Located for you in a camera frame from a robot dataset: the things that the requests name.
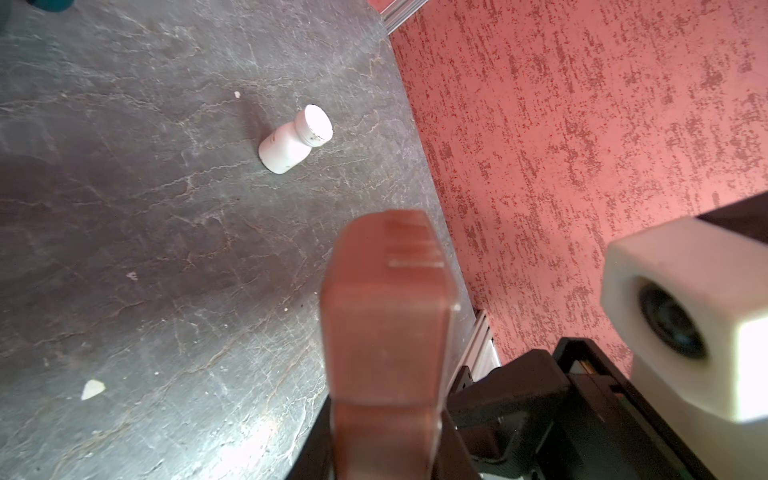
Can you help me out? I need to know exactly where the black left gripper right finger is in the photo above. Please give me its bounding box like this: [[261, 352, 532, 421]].
[[434, 410, 481, 480]]

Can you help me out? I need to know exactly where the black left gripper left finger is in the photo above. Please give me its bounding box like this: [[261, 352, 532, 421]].
[[285, 396, 333, 480]]

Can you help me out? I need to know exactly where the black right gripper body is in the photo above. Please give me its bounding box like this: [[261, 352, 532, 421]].
[[446, 338, 713, 479]]

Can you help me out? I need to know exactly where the brown weekly pill organizer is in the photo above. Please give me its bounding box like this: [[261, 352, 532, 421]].
[[320, 210, 459, 479]]

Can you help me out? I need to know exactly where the small white pill bottle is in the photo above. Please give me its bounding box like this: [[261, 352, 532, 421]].
[[258, 104, 334, 174]]

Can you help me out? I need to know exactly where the teal dial kitchen scale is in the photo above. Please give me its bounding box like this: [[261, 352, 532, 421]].
[[27, 0, 74, 13]]

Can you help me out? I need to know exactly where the aluminium corner post right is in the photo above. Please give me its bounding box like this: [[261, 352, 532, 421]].
[[381, 0, 428, 35]]

